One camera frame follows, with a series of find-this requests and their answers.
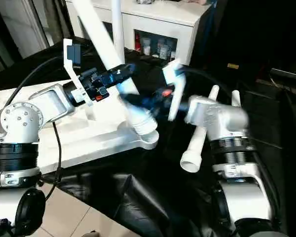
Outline white plastic table leg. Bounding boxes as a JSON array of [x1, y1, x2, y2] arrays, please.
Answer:
[[71, 0, 159, 137], [180, 84, 221, 174], [230, 89, 243, 109], [111, 0, 125, 66]]

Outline black work mat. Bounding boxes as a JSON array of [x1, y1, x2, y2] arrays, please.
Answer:
[[0, 37, 296, 237]]

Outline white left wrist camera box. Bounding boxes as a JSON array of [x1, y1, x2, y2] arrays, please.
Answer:
[[62, 38, 85, 103]]

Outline white sideboard with glass doors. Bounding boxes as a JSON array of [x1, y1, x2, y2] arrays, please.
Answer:
[[64, 0, 211, 66]]

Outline white plastic table top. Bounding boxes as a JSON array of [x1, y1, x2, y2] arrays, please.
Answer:
[[0, 78, 160, 174]]

